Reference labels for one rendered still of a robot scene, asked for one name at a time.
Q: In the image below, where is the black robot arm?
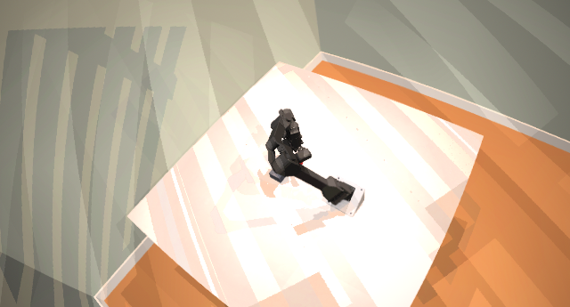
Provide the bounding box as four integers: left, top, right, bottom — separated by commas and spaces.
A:
265, 109, 355, 206

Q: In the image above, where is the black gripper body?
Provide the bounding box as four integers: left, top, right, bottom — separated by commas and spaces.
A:
282, 130, 312, 163

